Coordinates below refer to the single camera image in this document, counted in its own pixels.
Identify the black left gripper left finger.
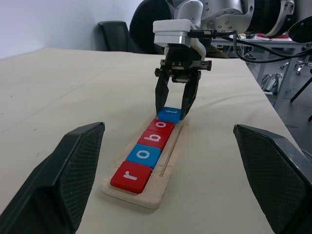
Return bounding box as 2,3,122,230
0,121,105,234

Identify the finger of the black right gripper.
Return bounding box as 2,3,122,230
155,72,172,115
179,70,201,120

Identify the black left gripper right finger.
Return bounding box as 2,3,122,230
233,124,312,234

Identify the blue tile letter t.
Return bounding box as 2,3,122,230
157,106,183,123

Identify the red tile o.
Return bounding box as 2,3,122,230
147,118,176,135

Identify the red tile letter b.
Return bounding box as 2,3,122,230
136,130,173,150

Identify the blue tile letter o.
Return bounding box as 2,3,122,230
126,143,162,169

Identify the red tile letter r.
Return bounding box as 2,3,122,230
110,160,152,195

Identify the light wooden letter tray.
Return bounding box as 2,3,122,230
101,114,191,210

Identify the person in dark clothing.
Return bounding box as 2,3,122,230
129,0,182,55

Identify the black office chair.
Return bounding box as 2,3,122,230
97,20,137,52

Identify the silver metal parts pile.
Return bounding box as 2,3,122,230
261,72,285,96

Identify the red item on desk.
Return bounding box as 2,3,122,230
255,33,290,39

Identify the black slanted stand leg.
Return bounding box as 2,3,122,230
290,79,312,103

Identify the office chair caster base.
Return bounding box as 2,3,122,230
280,60,309,76

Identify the black round disc object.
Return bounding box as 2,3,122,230
289,18,312,44

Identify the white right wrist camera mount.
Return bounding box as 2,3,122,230
153,19,207,60

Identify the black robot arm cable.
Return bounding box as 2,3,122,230
189,28,312,64

